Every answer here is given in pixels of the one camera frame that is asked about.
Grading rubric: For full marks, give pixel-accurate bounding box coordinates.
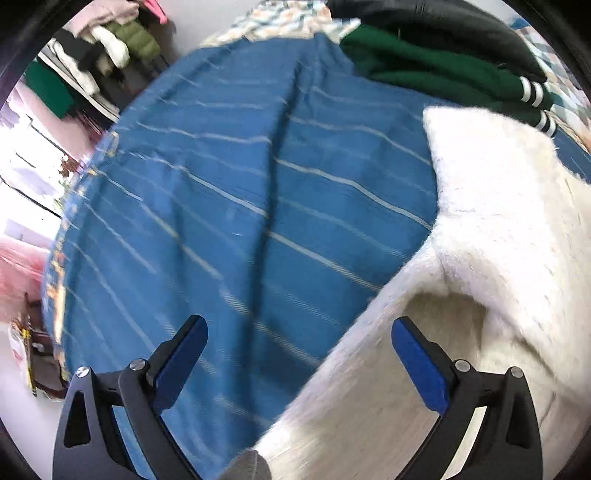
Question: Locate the checkered bed sheet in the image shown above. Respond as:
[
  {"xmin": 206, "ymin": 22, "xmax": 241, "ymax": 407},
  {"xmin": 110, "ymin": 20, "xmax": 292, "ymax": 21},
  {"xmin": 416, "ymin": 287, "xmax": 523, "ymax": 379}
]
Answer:
[{"xmin": 199, "ymin": 0, "xmax": 362, "ymax": 47}]

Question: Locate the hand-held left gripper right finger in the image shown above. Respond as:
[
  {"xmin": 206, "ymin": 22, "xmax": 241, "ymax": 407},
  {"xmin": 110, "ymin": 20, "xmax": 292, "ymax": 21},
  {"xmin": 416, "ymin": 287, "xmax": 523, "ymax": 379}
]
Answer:
[{"xmin": 390, "ymin": 316, "xmax": 543, "ymax": 480}]

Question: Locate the black jacket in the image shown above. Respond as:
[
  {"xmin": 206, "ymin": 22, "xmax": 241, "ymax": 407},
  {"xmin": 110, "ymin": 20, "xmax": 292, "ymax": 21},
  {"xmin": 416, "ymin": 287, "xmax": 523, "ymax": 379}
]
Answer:
[{"xmin": 325, "ymin": 0, "xmax": 548, "ymax": 84}]

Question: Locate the pile of hanging clothes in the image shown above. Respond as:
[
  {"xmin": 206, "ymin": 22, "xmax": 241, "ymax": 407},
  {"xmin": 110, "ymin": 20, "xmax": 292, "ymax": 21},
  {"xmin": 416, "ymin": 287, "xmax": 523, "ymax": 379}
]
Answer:
[{"xmin": 23, "ymin": 0, "xmax": 178, "ymax": 123}]

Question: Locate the green sweater with striped cuffs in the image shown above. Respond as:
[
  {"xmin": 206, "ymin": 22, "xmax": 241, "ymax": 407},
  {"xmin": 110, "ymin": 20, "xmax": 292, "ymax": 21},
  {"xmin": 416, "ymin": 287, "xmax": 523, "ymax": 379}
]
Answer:
[{"xmin": 339, "ymin": 24, "xmax": 559, "ymax": 138}]

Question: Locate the white fluffy coat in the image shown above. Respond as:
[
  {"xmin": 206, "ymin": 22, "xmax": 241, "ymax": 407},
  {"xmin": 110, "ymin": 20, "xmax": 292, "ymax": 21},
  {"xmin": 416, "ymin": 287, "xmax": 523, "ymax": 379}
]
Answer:
[{"xmin": 253, "ymin": 105, "xmax": 591, "ymax": 480}]

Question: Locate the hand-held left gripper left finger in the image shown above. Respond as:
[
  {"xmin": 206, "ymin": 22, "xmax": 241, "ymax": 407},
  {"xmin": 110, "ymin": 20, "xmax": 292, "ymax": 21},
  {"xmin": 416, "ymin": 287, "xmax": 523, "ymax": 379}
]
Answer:
[{"xmin": 52, "ymin": 315, "xmax": 209, "ymax": 480}]

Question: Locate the olive green puffer jacket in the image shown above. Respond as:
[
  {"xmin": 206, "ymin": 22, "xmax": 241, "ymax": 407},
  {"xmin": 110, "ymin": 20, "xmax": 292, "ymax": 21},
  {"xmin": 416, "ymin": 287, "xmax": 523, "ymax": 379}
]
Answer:
[{"xmin": 105, "ymin": 18, "xmax": 161, "ymax": 70}]

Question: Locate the blue striped blanket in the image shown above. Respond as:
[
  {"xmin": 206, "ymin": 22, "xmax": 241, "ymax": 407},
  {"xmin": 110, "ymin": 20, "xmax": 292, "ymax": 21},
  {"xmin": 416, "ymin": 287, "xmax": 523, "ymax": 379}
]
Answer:
[{"xmin": 41, "ymin": 33, "xmax": 591, "ymax": 480}]

